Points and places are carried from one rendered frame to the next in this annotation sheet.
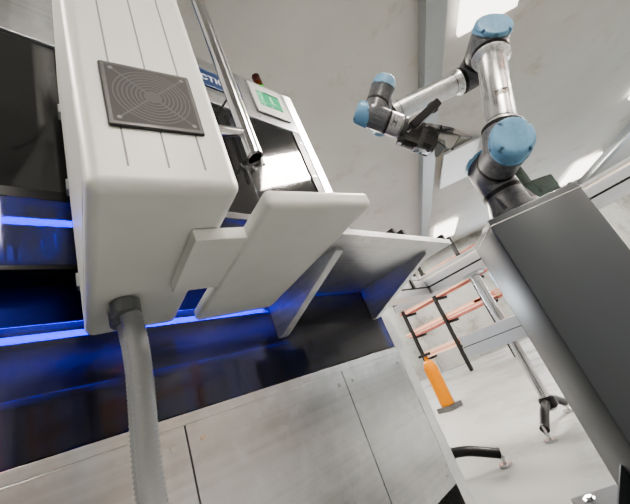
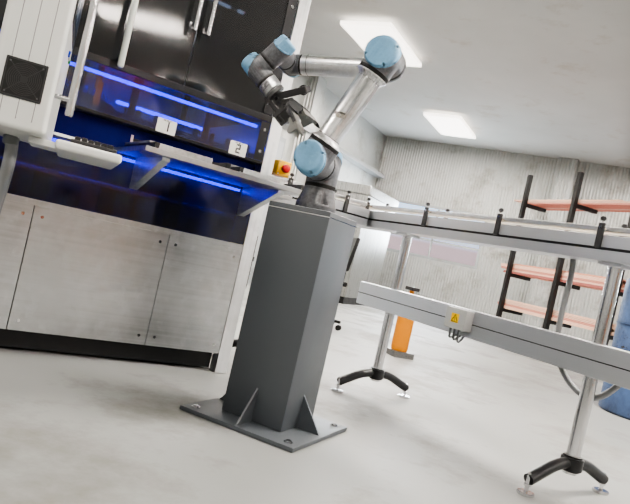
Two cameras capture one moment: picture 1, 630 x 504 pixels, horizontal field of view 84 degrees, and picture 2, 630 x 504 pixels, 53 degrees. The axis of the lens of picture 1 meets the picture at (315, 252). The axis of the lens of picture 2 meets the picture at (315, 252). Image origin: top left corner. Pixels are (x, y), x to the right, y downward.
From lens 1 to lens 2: 179 cm
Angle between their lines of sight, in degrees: 27
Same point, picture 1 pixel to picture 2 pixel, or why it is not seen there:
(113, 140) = not seen: outside the picture
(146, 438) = not seen: outside the picture
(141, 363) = (4, 171)
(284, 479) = (80, 265)
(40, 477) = not seen: outside the picture
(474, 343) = (366, 293)
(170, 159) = (17, 114)
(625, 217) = not seen: outside the picture
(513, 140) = (304, 159)
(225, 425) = (58, 218)
